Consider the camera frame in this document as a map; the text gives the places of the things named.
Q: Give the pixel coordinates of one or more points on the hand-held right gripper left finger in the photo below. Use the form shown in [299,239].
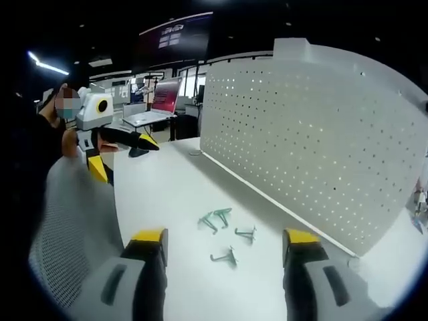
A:
[133,287]

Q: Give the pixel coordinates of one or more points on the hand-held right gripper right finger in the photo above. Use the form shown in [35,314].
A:
[311,291]

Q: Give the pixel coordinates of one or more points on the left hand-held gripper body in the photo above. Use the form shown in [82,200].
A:
[90,113]

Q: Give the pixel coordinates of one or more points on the green hook assembly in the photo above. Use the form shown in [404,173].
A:
[225,257]
[223,215]
[206,223]
[246,233]

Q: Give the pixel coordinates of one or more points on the white perforated mounting plate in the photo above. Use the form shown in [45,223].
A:
[301,143]

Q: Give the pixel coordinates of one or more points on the person's left hand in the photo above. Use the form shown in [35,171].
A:
[69,143]

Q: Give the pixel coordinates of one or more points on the open silver laptop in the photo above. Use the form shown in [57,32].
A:
[160,100]

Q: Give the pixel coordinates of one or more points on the ceiling light strip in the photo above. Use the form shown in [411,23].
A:
[47,63]

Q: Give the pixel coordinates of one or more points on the person in dark clothing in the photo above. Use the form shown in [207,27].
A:
[26,150]

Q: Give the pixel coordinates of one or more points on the grey mesh chair back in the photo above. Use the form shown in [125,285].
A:
[67,227]

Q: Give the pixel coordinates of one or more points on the large dark wall screen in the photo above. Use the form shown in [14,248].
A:
[177,36]

